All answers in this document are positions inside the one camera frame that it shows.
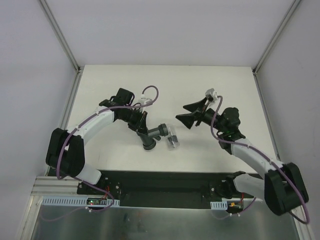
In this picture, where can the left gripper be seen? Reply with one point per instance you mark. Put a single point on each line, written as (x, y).
(143, 122)

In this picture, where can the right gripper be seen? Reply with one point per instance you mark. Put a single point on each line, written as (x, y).
(199, 115)

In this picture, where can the grey pipe tee fitting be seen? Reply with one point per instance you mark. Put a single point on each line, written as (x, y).
(155, 135)

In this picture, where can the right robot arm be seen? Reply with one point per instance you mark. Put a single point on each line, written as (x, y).
(279, 184)

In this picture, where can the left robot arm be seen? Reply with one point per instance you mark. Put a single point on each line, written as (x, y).
(66, 150)

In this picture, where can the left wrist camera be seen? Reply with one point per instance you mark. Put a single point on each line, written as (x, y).
(143, 100)

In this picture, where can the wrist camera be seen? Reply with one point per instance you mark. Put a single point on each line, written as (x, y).
(211, 95)
(143, 100)

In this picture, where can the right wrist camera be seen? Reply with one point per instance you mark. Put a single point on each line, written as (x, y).
(211, 95)

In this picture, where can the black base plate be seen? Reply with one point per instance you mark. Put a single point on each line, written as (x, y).
(151, 189)

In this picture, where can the left aluminium corner post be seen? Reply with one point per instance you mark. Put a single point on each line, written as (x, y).
(59, 35)

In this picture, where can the aluminium corner post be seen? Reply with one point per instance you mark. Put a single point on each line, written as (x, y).
(59, 35)
(276, 35)

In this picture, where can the right white cable duct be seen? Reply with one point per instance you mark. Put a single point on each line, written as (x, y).
(219, 205)

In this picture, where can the white cable duct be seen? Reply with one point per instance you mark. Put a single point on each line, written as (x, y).
(219, 205)
(68, 201)

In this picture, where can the aluminium frame rail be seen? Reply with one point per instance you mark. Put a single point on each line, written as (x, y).
(51, 186)

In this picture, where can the left white cable duct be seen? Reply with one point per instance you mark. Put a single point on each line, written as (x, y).
(68, 201)

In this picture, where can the right aluminium corner post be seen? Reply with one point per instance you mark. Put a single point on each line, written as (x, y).
(276, 35)

